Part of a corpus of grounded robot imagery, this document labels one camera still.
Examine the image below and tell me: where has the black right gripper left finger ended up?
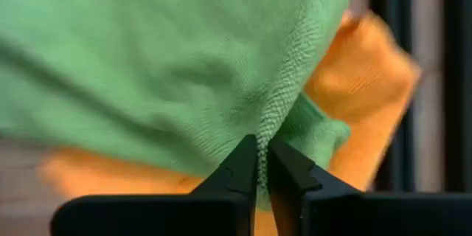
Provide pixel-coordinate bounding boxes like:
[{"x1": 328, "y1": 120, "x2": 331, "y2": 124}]
[{"x1": 49, "y1": 134, "x2": 258, "y2": 236}]

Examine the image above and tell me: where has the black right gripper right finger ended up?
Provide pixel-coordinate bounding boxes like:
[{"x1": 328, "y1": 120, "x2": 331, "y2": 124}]
[{"x1": 265, "y1": 136, "x2": 472, "y2": 236}]

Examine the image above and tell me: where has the green microfiber towel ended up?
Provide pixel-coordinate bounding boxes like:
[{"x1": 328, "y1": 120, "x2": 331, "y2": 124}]
[{"x1": 0, "y1": 0, "x2": 359, "y2": 211}]

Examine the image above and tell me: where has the yellow-orange microfiber towel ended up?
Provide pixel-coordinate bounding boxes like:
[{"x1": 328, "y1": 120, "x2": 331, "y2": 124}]
[{"x1": 36, "y1": 9, "x2": 423, "y2": 236}]

